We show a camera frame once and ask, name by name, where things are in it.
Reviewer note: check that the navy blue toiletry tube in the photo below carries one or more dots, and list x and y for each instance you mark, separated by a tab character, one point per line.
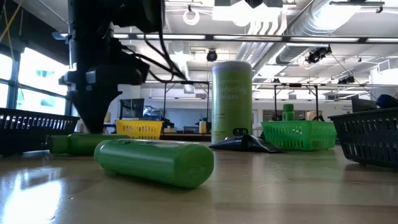
245	143

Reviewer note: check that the black workstation frame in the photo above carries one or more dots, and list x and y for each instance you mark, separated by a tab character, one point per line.
295	85
199	82

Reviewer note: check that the yellow plastic basket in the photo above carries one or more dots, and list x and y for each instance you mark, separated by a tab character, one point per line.
140	129

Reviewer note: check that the black computer monitor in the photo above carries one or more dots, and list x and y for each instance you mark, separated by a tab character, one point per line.
132	108
363	104

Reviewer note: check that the pale yellow canister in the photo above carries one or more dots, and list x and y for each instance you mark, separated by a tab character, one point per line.
202	127

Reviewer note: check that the silver ceiling air duct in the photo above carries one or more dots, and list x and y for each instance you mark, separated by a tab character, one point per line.
298	49

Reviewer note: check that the black ceiling spotlight cluster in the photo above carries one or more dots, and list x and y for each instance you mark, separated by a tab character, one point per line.
317	55
345	80

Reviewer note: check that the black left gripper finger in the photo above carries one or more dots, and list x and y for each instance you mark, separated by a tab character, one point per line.
94	109

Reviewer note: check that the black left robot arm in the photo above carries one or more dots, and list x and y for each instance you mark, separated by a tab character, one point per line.
90	31

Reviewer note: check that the green disinfecting wipes canister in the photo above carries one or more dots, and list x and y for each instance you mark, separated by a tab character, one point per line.
231	93

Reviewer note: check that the black plastic basket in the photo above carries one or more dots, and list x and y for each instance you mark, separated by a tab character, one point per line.
31	124
367	137

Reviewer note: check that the green plastic basket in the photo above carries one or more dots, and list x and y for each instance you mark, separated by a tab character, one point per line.
298	135

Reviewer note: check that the round black ceiling spotlight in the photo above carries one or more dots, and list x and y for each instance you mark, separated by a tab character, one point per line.
212	55

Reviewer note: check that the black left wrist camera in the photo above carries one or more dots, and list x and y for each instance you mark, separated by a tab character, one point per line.
140	15

